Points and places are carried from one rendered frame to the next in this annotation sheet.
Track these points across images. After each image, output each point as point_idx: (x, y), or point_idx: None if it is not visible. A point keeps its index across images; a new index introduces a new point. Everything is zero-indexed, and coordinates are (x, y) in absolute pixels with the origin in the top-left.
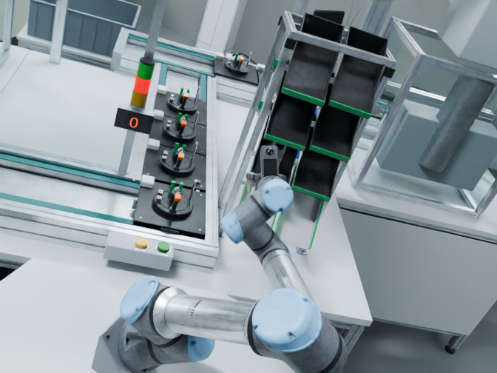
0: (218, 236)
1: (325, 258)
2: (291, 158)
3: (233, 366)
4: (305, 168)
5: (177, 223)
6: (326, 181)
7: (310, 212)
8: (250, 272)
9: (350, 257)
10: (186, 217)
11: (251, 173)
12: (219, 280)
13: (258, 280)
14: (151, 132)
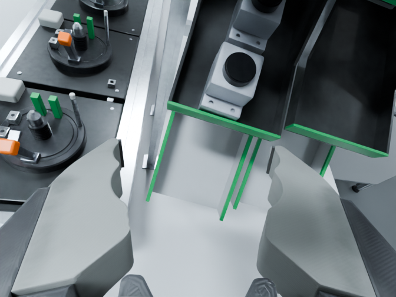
0: (148, 168)
1: None
2: (286, 42)
3: None
4: (318, 67)
5: (42, 184)
6: (368, 102)
7: (304, 151)
8: (192, 238)
9: (330, 179)
10: (66, 165)
11: (58, 222)
12: (135, 272)
13: (204, 255)
14: (58, 0)
